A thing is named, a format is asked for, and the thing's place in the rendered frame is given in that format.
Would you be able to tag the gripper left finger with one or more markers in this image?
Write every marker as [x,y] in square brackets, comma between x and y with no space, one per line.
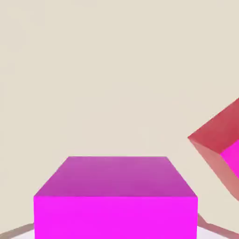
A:
[22,233]

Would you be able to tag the small magenta cube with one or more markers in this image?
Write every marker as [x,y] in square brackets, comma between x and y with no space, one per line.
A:
[115,214]

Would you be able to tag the small red cube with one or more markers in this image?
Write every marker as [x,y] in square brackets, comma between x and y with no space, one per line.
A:
[218,136]

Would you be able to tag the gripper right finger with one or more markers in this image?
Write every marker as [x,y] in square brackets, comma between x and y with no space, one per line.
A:
[211,232]

